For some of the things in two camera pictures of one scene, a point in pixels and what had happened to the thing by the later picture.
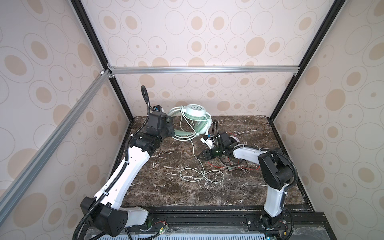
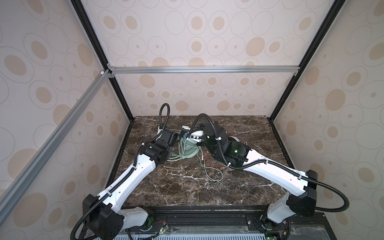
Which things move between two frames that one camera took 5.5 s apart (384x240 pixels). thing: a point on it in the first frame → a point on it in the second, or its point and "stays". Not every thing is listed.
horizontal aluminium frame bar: [203, 70] stays
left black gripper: [168, 123] → [171, 149]
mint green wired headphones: [190, 120] → [187, 149]
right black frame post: [329, 20] stays
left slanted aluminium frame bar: [14, 190] stays
